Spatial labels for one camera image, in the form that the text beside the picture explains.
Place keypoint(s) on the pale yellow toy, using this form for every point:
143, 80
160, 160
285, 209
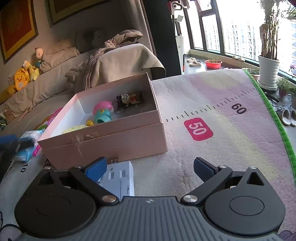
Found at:
76, 129

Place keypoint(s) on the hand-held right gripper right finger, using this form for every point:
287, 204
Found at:
203, 168

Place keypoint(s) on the small potted plant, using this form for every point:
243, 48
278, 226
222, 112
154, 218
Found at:
283, 89

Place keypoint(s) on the pink stick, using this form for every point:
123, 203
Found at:
24, 114

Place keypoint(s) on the printed play mat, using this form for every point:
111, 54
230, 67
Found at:
219, 150

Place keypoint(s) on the striped slipper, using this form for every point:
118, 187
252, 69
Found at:
284, 115
293, 117

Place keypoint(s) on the brown puffer jacket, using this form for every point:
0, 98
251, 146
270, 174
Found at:
92, 67

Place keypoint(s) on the tall plant in white pot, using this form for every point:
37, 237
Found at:
268, 69

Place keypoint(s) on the beige curtain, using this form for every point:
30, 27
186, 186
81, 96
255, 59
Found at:
148, 27

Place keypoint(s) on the pink plastic toy basket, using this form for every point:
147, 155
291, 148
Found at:
55, 115

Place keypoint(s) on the red basin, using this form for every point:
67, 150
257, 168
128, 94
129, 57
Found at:
213, 64

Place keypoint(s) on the round pink toy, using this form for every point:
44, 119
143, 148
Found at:
103, 105

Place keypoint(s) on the teal plastic toy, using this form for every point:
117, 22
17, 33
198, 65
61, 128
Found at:
103, 117

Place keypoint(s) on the red framed picture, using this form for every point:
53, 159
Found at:
16, 27

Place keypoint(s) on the blue tissue packet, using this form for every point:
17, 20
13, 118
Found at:
25, 154

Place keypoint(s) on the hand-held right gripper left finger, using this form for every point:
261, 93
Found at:
96, 169

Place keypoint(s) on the small green plant pot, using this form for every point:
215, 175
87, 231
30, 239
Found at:
253, 74

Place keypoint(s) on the small baby shoe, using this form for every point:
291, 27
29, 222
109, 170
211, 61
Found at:
191, 59
195, 63

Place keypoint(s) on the red-haired doll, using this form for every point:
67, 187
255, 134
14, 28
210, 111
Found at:
39, 55

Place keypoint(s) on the grey plush toy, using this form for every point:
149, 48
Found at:
90, 40

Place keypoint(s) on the yellow and green plush doll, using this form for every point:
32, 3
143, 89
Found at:
32, 70

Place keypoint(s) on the yellow duck plush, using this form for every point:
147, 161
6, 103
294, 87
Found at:
20, 80

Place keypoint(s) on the dark framed picture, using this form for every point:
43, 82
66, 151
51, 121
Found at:
76, 9

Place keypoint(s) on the beige covered sofa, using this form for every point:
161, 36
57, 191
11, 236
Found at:
129, 62

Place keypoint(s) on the white power strip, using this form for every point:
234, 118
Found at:
118, 180

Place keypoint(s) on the pink cardboard box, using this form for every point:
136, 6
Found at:
115, 139

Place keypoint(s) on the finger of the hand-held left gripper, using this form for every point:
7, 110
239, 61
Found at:
8, 141
26, 143

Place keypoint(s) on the beige pillow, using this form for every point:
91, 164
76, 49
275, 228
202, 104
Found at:
60, 53

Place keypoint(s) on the white upright vacuum cleaner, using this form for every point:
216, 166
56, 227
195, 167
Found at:
179, 51

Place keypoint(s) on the pink flowers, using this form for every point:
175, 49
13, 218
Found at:
293, 69

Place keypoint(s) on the small items on windowsill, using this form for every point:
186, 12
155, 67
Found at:
238, 58

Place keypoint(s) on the yellow egg toy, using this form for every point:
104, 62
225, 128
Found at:
90, 122

